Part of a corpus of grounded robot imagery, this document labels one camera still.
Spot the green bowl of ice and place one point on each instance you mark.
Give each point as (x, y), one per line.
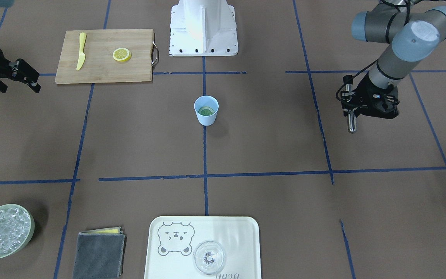
(17, 227)

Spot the bamboo cutting board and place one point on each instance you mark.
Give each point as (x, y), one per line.
(99, 65)

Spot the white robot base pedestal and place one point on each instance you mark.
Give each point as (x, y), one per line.
(203, 28)

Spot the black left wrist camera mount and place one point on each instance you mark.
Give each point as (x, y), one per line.
(379, 103)

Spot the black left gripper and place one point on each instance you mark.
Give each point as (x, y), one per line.
(367, 87)

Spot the light blue paper cup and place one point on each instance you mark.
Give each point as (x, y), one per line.
(206, 101)

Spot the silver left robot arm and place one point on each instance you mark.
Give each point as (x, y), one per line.
(410, 38)

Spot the cream bear tray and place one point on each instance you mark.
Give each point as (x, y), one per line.
(173, 240)

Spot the folded grey cloth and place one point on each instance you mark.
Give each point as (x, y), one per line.
(99, 254)

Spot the clear wine glass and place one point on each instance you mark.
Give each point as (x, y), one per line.
(209, 257)

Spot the yellow lemon slice on board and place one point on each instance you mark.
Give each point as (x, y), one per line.
(121, 54)

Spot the steel muddler black tip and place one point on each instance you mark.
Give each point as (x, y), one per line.
(346, 95)

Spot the yellow plastic knife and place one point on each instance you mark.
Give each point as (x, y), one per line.
(81, 55)

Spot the yellow lemon slice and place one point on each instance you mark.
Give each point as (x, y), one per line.
(206, 111)
(121, 54)

